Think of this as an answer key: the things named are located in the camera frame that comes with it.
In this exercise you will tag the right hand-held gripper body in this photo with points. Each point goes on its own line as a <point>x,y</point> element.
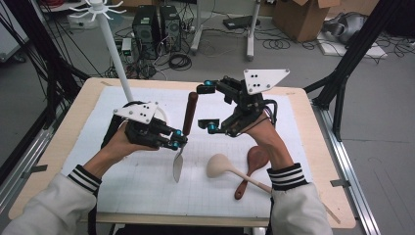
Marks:
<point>248,107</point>

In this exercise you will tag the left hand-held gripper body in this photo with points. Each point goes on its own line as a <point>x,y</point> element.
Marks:
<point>143,130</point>

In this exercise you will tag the light wooden spoon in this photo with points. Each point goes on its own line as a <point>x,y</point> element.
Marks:
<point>218,164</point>

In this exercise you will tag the brown wooden rice spoon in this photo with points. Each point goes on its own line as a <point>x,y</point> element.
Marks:
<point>257,156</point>

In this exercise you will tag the white utensil rack stand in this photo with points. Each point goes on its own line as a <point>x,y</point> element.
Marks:
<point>112,49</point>

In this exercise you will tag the person's left hand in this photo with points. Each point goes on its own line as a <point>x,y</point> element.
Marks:
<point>120,147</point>

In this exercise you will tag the person's right hand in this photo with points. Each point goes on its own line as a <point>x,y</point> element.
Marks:
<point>264,133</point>

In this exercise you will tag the white stand leg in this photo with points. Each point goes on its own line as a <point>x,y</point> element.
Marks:
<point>250,45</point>
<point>196,42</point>

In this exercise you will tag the white grid mat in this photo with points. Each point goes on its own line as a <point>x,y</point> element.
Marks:
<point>147,196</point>

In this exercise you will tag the black computer tower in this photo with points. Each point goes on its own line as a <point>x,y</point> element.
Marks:
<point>145,32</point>
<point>170,29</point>

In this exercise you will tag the black flat device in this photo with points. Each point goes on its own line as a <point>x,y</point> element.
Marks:
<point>239,22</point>

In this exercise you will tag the white power adapter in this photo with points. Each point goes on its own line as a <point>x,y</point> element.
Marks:
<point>126,45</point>

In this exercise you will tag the brown cardboard box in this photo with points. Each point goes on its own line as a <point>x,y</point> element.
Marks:
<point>300,19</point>

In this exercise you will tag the white foam board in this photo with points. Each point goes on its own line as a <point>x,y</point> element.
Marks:
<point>359,50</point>

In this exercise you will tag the grey white appliance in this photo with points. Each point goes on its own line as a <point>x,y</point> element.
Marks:
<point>349,27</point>

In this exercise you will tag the white box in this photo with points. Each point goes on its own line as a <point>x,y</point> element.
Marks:
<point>72,22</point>

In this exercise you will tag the grey cabinet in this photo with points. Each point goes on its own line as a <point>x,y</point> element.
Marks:
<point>9,42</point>

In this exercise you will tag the grey metal bracket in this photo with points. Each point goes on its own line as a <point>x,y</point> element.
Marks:
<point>34,170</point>
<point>341,182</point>

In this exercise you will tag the black metal frame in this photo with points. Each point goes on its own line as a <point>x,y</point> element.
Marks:
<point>359,45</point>
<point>36,32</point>

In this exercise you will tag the aluminium rail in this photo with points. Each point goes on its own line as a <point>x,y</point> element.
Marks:
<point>359,209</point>
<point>9,192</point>

